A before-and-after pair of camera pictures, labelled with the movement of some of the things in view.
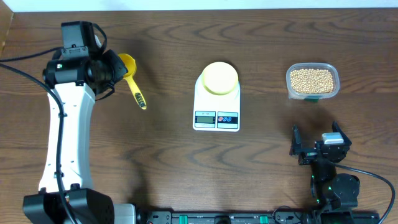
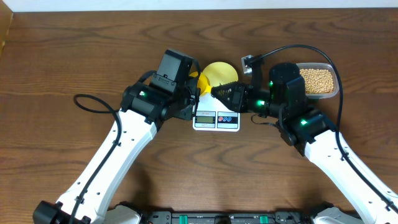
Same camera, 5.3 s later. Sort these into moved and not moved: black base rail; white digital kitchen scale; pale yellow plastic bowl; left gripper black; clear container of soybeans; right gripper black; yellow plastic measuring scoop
Moved: right gripper black; yellow plastic measuring scoop; left gripper black
Not moved: pale yellow plastic bowl; white digital kitchen scale; clear container of soybeans; black base rail
